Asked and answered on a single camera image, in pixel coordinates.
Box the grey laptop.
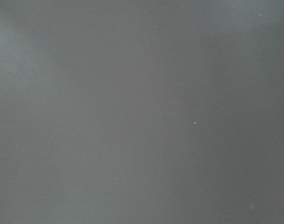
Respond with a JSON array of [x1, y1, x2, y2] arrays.
[[0, 0, 284, 224]]

